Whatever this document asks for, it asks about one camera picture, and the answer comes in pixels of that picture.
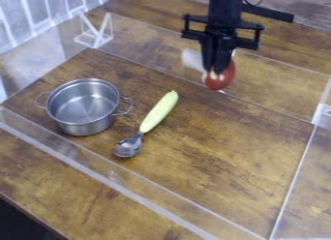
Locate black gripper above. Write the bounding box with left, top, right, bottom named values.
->
left=183, top=0, right=264, bottom=74

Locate red and white toy mushroom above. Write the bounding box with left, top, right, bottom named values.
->
left=182, top=48, right=235, bottom=91

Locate black bar on table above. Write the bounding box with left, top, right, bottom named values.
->
left=243, top=4, right=295, bottom=23

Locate clear acrylic triangle bracket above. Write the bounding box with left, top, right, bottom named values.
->
left=74, top=13, right=114, bottom=48

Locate silver pot with handles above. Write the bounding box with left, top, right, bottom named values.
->
left=35, top=78, right=134, bottom=136

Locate spoon with yellow-green handle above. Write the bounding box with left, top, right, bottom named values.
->
left=114, top=91, right=179, bottom=158

